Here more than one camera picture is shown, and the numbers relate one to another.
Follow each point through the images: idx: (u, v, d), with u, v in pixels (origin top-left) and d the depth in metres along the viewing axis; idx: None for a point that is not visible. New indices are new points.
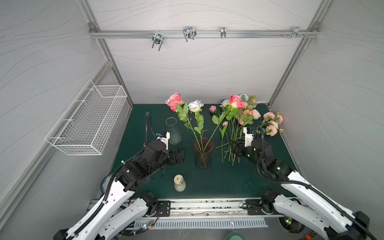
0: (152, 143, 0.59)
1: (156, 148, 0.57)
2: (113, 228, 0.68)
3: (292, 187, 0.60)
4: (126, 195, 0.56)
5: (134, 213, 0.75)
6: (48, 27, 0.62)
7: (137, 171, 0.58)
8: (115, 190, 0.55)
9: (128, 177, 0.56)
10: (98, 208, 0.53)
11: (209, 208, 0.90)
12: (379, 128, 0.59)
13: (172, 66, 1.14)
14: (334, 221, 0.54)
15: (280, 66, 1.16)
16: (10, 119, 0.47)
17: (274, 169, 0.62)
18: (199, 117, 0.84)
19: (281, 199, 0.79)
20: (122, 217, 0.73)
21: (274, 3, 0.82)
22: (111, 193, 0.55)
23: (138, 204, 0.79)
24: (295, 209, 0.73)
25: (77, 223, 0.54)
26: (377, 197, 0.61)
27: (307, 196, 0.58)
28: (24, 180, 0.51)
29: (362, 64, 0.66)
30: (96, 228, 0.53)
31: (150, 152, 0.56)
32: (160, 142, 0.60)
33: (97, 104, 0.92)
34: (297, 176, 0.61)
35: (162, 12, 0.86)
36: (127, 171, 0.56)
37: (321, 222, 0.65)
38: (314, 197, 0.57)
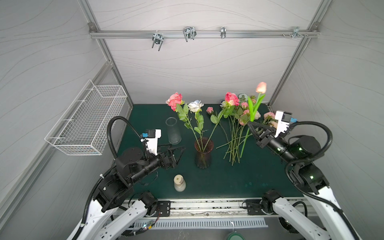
0: (125, 157, 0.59)
1: (127, 163, 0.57)
2: (110, 235, 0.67)
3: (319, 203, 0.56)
4: (107, 213, 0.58)
5: (131, 216, 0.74)
6: (47, 27, 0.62)
7: (117, 186, 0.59)
8: (93, 210, 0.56)
9: (107, 194, 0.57)
10: (79, 231, 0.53)
11: (209, 208, 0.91)
12: (379, 128, 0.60)
13: (172, 66, 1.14)
14: None
15: (280, 66, 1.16)
16: (10, 119, 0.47)
17: (306, 175, 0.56)
18: (198, 117, 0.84)
19: (282, 202, 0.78)
20: (120, 221, 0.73)
21: (274, 3, 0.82)
22: (90, 214, 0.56)
23: (136, 207, 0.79)
24: (294, 215, 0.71)
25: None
26: (378, 197, 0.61)
27: (328, 215, 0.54)
28: (24, 180, 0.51)
29: (362, 64, 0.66)
30: None
31: (123, 167, 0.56)
32: (134, 153, 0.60)
33: (97, 105, 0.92)
34: (328, 194, 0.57)
35: (162, 12, 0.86)
36: (104, 188, 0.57)
37: (318, 236, 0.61)
38: (338, 222, 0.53)
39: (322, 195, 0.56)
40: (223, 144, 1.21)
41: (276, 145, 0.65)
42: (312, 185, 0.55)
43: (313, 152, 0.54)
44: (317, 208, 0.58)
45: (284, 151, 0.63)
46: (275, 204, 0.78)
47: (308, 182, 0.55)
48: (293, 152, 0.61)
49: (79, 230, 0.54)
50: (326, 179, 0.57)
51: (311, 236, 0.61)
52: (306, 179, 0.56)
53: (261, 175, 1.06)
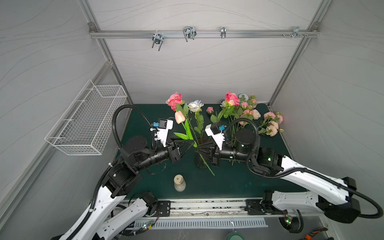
0: (129, 146, 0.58)
1: (132, 151, 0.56)
2: (113, 229, 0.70)
3: (289, 174, 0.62)
4: (115, 199, 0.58)
5: (133, 213, 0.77)
6: (48, 27, 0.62)
7: (125, 173, 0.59)
8: (102, 196, 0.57)
9: (116, 181, 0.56)
10: (87, 217, 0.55)
11: (209, 208, 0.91)
12: (379, 128, 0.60)
13: (172, 66, 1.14)
14: (335, 197, 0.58)
15: (280, 66, 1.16)
16: (9, 119, 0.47)
17: (265, 161, 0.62)
18: (198, 117, 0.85)
19: (276, 196, 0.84)
20: (122, 217, 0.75)
21: (274, 3, 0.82)
22: (99, 200, 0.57)
23: (137, 204, 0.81)
24: (289, 199, 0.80)
25: (67, 231, 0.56)
26: (378, 197, 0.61)
27: (303, 179, 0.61)
28: (24, 180, 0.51)
29: (362, 64, 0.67)
30: (88, 234, 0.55)
31: (128, 156, 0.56)
32: (139, 142, 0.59)
33: (97, 104, 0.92)
34: (289, 162, 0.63)
35: (162, 12, 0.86)
36: (114, 175, 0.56)
37: (311, 200, 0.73)
38: (311, 179, 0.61)
39: (286, 167, 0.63)
40: None
41: (227, 153, 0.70)
42: (275, 166, 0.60)
43: (251, 141, 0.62)
44: (291, 179, 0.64)
45: (235, 153, 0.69)
46: (274, 204, 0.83)
47: (271, 166, 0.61)
48: (240, 151, 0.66)
49: (87, 215, 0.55)
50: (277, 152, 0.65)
51: (309, 205, 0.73)
52: (268, 164, 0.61)
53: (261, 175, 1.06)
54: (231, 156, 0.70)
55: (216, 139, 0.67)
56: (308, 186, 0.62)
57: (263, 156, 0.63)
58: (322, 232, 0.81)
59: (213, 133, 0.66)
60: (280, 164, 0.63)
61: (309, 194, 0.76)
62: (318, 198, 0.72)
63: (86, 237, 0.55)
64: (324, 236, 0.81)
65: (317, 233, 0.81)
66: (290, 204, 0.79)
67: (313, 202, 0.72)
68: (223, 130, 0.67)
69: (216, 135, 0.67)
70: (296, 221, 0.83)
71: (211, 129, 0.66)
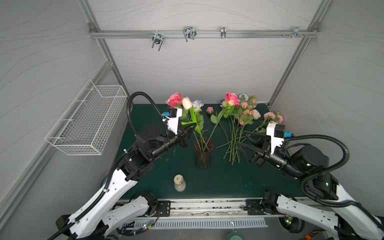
0: (144, 132, 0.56)
1: (148, 138, 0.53)
2: (117, 219, 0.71)
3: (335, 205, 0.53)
4: (128, 184, 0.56)
5: (136, 208, 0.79)
6: (48, 27, 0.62)
7: (140, 159, 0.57)
8: (116, 178, 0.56)
9: (131, 166, 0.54)
10: (100, 196, 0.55)
11: (209, 208, 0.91)
12: (379, 129, 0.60)
13: (172, 66, 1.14)
14: (371, 234, 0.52)
15: (280, 67, 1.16)
16: (10, 119, 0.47)
17: (322, 185, 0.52)
18: (198, 117, 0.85)
19: (283, 200, 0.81)
20: (125, 210, 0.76)
21: (274, 3, 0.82)
22: (112, 182, 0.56)
23: (140, 201, 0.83)
24: (299, 210, 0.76)
25: (78, 209, 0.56)
26: (378, 197, 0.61)
27: (347, 211, 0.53)
28: (24, 180, 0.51)
29: (362, 64, 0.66)
30: (96, 217, 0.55)
31: (143, 143, 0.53)
32: (153, 129, 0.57)
33: (97, 104, 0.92)
34: (342, 192, 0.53)
35: (162, 12, 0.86)
36: (130, 160, 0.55)
37: (329, 221, 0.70)
38: (358, 214, 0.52)
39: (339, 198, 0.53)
40: (223, 144, 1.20)
41: (277, 161, 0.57)
42: (332, 193, 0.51)
43: (322, 162, 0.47)
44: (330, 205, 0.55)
45: (286, 165, 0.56)
46: (279, 207, 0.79)
47: (328, 191, 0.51)
48: (296, 166, 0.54)
49: (100, 195, 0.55)
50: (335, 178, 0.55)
51: (325, 225, 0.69)
52: (324, 188, 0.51)
53: (262, 175, 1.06)
54: (279, 165, 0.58)
55: (273, 142, 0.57)
56: (346, 215, 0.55)
57: (321, 178, 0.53)
58: (322, 231, 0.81)
59: (274, 135, 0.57)
60: (335, 192, 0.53)
61: (326, 214, 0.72)
62: (337, 221, 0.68)
63: (94, 220, 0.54)
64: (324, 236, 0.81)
65: (317, 233, 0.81)
66: (302, 217, 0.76)
67: (332, 224, 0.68)
68: (287, 137, 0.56)
69: (275, 139, 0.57)
70: (296, 220, 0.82)
71: (274, 130, 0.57)
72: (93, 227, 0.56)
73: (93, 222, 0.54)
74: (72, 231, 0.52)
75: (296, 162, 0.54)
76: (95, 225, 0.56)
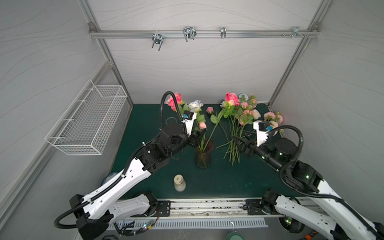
0: (169, 128, 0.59)
1: (171, 133, 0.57)
2: (121, 211, 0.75)
3: (322, 200, 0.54)
4: (144, 174, 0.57)
5: (138, 205, 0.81)
6: (47, 27, 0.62)
7: (157, 153, 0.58)
8: (134, 166, 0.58)
9: (148, 157, 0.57)
10: (117, 181, 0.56)
11: (209, 208, 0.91)
12: (379, 128, 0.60)
13: (172, 66, 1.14)
14: (359, 235, 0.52)
15: (280, 67, 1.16)
16: (10, 119, 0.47)
17: (301, 177, 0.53)
18: (198, 117, 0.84)
19: (283, 200, 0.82)
20: (128, 204, 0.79)
21: (274, 3, 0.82)
22: (130, 169, 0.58)
23: (143, 199, 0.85)
24: (298, 211, 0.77)
25: (95, 191, 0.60)
26: (378, 197, 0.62)
27: (333, 207, 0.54)
28: (24, 180, 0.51)
29: (362, 64, 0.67)
30: (110, 201, 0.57)
31: (166, 137, 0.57)
32: (177, 127, 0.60)
33: (97, 104, 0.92)
34: (326, 187, 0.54)
35: (162, 12, 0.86)
36: (148, 152, 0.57)
37: (325, 224, 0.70)
38: (344, 211, 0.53)
39: (322, 191, 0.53)
40: (223, 144, 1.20)
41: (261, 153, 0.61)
42: (312, 185, 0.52)
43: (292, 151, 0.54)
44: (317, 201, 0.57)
45: (269, 158, 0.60)
46: (278, 206, 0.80)
47: (307, 183, 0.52)
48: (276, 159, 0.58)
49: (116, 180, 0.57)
50: (319, 173, 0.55)
51: (321, 228, 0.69)
52: (304, 180, 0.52)
53: (262, 175, 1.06)
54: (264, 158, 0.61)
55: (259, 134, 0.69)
56: (334, 214, 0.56)
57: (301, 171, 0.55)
58: None
59: (259, 129, 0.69)
60: (316, 185, 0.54)
61: (324, 218, 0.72)
62: (335, 226, 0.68)
63: (108, 202, 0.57)
64: None
65: (317, 233, 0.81)
66: (298, 219, 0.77)
67: (330, 229, 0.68)
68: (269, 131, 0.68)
69: (261, 132, 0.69)
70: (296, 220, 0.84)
71: (259, 124, 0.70)
72: (104, 211, 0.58)
73: (106, 204, 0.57)
74: (86, 210, 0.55)
75: (275, 154, 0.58)
76: (107, 208, 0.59)
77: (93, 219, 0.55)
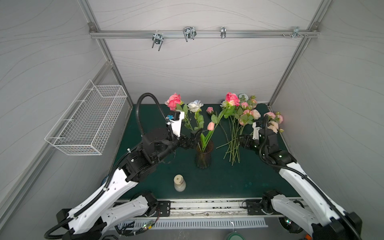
0: (150, 135, 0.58)
1: (153, 140, 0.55)
2: (115, 217, 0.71)
3: (288, 174, 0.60)
4: (128, 185, 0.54)
5: (135, 208, 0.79)
6: (47, 27, 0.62)
7: (142, 161, 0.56)
8: (117, 178, 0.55)
9: (132, 166, 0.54)
10: (99, 195, 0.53)
11: (209, 208, 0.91)
12: (379, 128, 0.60)
13: (172, 66, 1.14)
14: (321, 213, 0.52)
15: (280, 66, 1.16)
16: (10, 119, 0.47)
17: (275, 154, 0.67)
18: (198, 117, 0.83)
19: (280, 197, 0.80)
20: (124, 209, 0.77)
21: (274, 3, 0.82)
22: (113, 181, 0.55)
23: (140, 201, 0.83)
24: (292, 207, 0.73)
25: (79, 204, 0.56)
26: (377, 197, 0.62)
27: (298, 183, 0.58)
28: (24, 180, 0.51)
29: (362, 64, 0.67)
30: (95, 215, 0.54)
31: (148, 144, 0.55)
32: (160, 132, 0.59)
33: (97, 104, 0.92)
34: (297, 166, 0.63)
35: (162, 12, 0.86)
36: (131, 161, 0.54)
37: (310, 219, 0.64)
38: (308, 188, 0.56)
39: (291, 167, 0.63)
40: (223, 144, 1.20)
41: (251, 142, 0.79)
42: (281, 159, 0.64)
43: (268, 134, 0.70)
44: (288, 179, 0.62)
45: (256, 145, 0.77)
46: (274, 200, 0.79)
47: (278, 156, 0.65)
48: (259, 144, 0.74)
49: (100, 193, 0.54)
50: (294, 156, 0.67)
51: (304, 221, 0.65)
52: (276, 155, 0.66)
53: (262, 175, 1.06)
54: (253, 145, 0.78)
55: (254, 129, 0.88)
56: (303, 193, 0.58)
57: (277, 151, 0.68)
58: None
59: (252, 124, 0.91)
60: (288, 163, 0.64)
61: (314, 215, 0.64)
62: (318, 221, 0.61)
63: (93, 217, 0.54)
64: None
65: None
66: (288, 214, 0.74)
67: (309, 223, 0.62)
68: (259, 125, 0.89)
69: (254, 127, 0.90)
70: None
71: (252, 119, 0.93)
72: (91, 224, 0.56)
73: (92, 219, 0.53)
74: (71, 226, 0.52)
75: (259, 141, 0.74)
76: (94, 221, 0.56)
77: (78, 234, 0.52)
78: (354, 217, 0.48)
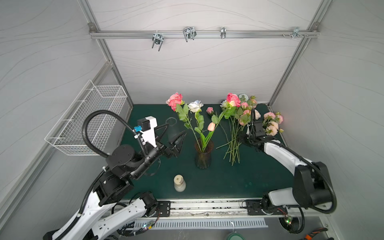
0: (114, 157, 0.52)
1: (116, 164, 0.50)
2: (107, 228, 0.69)
3: (268, 145, 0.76)
4: (104, 207, 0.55)
5: (130, 214, 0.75)
6: (47, 27, 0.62)
7: (116, 181, 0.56)
8: (91, 202, 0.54)
9: (106, 188, 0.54)
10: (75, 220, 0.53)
11: (209, 208, 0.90)
12: (379, 129, 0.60)
13: (172, 66, 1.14)
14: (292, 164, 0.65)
15: (280, 66, 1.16)
16: (10, 119, 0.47)
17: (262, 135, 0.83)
18: (198, 117, 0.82)
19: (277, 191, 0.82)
20: (119, 217, 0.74)
21: (273, 4, 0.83)
22: (88, 205, 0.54)
23: (137, 205, 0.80)
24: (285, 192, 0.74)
25: (60, 229, 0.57)
26: (377, 197, 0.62)
27: (274, 149, 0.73)
28: (24, 181, 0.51)
29: (362, 64, 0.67)
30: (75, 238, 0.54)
31: (112, 169, 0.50)
32: (124, 153, 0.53)
33: (97, 104, 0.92)
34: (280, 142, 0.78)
35: (162, 12, 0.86)
36: (104, 183, 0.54)
37: None
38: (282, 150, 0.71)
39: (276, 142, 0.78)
40: (223, 144, 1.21)
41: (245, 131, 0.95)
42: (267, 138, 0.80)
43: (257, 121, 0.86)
44: (269, 152, 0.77)
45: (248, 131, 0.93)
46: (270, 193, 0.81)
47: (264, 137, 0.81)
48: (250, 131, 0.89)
49: (75, 219, 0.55)
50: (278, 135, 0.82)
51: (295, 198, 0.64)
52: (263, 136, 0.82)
53: (262, 176, 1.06)
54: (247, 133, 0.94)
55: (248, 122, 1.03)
56: (281, 157, 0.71)
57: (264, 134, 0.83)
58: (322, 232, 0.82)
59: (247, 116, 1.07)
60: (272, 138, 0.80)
61: None
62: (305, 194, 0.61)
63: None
64: (324, 236, 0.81)
65: (317, 233, 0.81)
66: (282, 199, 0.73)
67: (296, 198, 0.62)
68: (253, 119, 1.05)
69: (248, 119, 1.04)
70: (296, 221, 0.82)
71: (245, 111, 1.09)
72: None
73: None
74: None
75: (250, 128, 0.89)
76: None
77: None
78: (320, 165, 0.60)
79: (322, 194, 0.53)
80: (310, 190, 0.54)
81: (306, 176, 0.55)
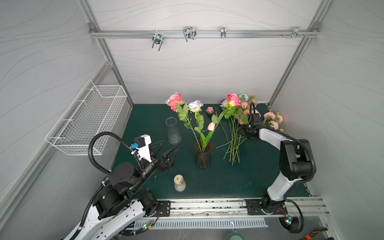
0: (116, 173, 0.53)
1: (117, 182, 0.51)
2: (104, 236, 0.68)
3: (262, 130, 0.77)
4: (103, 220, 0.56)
5: (127, 219, 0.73)
6: (47, 27, 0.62)
7: (115, 195, 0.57)
8: (91, 215, 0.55)
9: (105, 203, 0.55)
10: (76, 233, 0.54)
11: (209, 208, 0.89)
12: (379, 129, 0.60)
13: (172, 66, 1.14)
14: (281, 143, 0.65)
15: (280, 66, 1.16)
16: (10, 119, 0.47)
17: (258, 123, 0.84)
18: (198, 117, 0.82)
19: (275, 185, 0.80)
20: (116, 222, 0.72)
21: (274, 3, 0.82)
22: (88, 218, 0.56)
23: (134, 208, 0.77)
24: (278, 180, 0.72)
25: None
26: (377, 197, 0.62)
27: (267, 133, 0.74)
28: (24, 181, 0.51)
29: (362, 64, 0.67)
30: None
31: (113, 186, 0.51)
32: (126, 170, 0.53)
33: (97, 104, 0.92)
34: None
35: (162, 12, 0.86)
36: (103, 198, 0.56)
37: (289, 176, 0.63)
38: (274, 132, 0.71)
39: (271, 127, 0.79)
40: (223, 144, 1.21)
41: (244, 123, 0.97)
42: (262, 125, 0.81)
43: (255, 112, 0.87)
44: (263, 137, 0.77)
45: None
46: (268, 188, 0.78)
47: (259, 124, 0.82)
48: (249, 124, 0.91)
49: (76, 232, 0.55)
50: None
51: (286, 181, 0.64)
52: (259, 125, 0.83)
53: (262, 176, 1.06)
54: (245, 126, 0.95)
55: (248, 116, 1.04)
56: (273, 140, 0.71)
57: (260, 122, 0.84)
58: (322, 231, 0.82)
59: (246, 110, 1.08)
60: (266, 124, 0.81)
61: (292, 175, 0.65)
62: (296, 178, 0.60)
63: None
64: (323, 236, 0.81)
65: (317, 233, 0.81)
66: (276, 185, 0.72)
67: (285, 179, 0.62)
68: None
69: None
70: (296, 220, 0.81)
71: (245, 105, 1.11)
72: None
73: None
74: None
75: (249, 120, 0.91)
76: None
77: None
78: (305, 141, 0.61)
79: (305, 167, 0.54)
80: (293, 161, 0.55)
81: (289, 150, 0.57)
